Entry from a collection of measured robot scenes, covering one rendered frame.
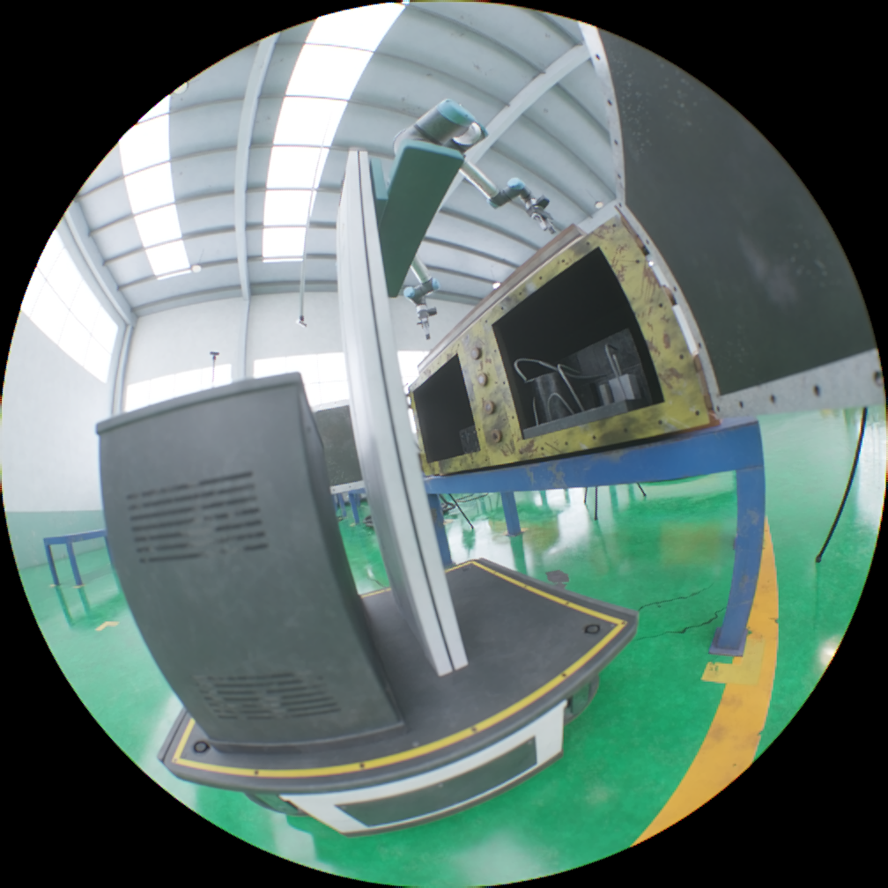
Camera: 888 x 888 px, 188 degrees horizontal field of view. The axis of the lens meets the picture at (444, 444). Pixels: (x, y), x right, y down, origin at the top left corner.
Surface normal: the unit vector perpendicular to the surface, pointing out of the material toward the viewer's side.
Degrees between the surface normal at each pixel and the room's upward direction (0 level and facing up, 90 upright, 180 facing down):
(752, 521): 90
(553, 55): 180
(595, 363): 90
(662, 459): 90
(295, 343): 90
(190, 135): 180
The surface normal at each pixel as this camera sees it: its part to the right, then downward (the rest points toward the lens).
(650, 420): -0.86, 0.15
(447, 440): 0.47, -0.17
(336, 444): 0.25, -0.12
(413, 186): 0.21, 0.98
